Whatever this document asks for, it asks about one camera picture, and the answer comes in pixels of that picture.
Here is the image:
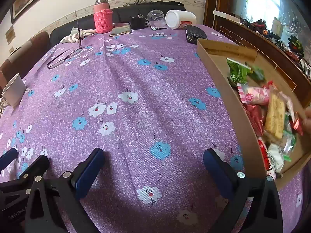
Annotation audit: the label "frosted glass panel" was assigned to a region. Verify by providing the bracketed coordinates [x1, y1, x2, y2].
[230, 0, 311, 61]

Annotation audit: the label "pile of clutter on cabinet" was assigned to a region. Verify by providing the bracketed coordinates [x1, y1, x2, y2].
[239, 7, 311, 78]

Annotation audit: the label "clear biscuit packet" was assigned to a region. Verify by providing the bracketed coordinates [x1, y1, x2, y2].
[264, 91, 295, 140]

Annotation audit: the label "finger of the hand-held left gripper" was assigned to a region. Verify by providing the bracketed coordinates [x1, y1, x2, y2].
[0, 155, 50, 195]
[0, 148, 18, 170]

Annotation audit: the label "black mug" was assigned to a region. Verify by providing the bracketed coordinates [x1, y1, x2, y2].
[130, 16, 150, 30]

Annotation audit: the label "dark red foil packet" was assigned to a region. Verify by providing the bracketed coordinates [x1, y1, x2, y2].
[242, 103, 265, 137]

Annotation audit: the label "white packet with black print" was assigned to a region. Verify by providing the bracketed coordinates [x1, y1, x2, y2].
[266, 143, 292, 179]

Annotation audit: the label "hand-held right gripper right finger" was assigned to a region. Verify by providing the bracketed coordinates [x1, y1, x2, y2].
[203, 148, 283, 233]

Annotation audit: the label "white cloth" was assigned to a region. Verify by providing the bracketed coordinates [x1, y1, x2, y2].
[60, 27, 96, 44]

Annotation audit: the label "wooden brick-pattern cabinet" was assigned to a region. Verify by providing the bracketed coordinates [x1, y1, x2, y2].
[204, 0, 311, 107]

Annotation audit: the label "brown chair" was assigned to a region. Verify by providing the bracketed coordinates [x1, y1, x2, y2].
[0, 31, 50, 90]

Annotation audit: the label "white red packet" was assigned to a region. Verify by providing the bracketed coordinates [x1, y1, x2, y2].
[257, 137, 274, 171]

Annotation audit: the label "dark framed eyeglasses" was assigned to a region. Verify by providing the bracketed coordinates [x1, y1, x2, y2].
[47, 10, 93, 70]

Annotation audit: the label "purple floral tablecloth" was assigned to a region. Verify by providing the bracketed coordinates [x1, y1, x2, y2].
[0, 24, 307, 233]

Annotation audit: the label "white flat box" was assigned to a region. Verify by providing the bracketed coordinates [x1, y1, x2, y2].
[213, 10, 241, 22]

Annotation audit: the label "grey-green cloth pouch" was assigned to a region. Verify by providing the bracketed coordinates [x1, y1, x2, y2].
[109, 23, 133, 37]

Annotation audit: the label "black sofa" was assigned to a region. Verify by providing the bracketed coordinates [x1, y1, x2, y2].
[50, 1, 187, 46]

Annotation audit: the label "green white candy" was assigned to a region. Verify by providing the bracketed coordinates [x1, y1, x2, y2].
[279, 129, 297, 156]

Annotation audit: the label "clear glass cup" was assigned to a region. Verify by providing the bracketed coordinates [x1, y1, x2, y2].
[147, 9, 167, 28]

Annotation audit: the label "white mug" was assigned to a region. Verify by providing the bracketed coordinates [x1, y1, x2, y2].
[0, 73, 26, 113]

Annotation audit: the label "pink white packet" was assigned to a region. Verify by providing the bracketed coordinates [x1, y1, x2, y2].
[237, 83, 271, 106]

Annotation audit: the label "black bag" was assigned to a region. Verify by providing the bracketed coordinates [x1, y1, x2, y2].
[148, 1, 185, 8]

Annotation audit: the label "cardboard box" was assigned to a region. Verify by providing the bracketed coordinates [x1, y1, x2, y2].
[196, 38, 311, 191]

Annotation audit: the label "green packet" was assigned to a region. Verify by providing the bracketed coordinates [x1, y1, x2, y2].
[248, 65, 266, 82]
[227, 58, 252, 86]

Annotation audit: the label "red packet with girl print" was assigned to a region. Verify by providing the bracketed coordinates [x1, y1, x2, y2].
[290, 112, 304, 136]

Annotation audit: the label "white plastic jar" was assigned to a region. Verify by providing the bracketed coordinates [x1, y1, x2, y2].
[165, 10, 197, 30]

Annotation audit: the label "beige wall plate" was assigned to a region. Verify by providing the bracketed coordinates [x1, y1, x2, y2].
[5, 28, 16, 44]

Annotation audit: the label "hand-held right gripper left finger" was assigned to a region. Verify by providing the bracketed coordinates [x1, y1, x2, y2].
[24, 148, 107, 233]

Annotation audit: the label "black glasses case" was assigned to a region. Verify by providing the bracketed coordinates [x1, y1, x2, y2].
[185, 25, 208, 45]

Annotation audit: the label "pink bottle with knit sleeve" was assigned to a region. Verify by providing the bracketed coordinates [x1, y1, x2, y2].
[93, 0, 114, 34]

